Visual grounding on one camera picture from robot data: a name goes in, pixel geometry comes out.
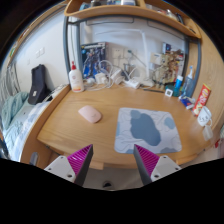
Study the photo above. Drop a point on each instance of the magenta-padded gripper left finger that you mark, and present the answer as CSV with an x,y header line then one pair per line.
x,y
63,166

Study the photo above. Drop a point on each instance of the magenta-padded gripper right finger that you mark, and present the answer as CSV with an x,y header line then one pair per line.
x,y
160,166

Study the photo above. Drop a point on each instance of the pink computer mouse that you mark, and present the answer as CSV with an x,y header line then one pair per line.
x,y
90,114

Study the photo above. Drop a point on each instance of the grey blue-patterned mouse pad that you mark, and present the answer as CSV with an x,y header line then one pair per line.
x,y
146,130

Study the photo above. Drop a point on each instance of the small white box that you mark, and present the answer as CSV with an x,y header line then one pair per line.
x,y
207,132

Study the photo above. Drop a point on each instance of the white mug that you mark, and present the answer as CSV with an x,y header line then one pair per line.
x,y
204,116

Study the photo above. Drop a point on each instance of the blue snack packet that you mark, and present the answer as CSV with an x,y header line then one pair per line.
x,y
186,101

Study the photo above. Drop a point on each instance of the pale bedding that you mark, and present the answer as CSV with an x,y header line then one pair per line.
x,y
15,113

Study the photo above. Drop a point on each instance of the small white desk clock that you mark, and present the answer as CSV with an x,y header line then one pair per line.
x,y
168,92

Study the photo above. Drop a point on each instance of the black pen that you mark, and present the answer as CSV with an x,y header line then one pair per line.
x,y
153,90

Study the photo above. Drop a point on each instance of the red yellow chips can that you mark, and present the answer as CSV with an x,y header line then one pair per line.
x,y
202,99

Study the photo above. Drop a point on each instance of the blue white-capped tube bottle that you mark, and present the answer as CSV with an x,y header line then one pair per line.
x,y
178,86

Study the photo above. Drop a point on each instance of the black bag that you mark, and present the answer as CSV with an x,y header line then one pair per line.
x,y
38,83

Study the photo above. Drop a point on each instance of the blue spray bottle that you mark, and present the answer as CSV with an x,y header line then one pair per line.
x,y
190,85

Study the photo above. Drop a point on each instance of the white red-capped lotion bottle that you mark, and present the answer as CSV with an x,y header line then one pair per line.
x,y
76,80

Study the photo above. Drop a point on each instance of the white power strip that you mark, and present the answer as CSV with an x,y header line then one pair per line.
x,y
133,83

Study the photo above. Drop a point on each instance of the tan robot figure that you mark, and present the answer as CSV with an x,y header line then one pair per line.
x,y
166,71

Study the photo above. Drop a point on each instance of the white charger block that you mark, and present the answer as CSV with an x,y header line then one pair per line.
x,y
100,78
117,76

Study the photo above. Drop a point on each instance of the glass jar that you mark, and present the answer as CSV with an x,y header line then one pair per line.
x,y
128,70

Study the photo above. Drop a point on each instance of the dark robot model kit box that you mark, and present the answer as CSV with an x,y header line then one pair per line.
x,y
91,56

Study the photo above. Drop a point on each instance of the printed figure box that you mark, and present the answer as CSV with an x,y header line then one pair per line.
x,y
173,53

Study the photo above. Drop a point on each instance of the white wall socket panel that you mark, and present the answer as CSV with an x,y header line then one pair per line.
x,y
117,55

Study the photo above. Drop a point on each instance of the wooden wall shelf unit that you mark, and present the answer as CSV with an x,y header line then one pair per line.
x,y
110,11

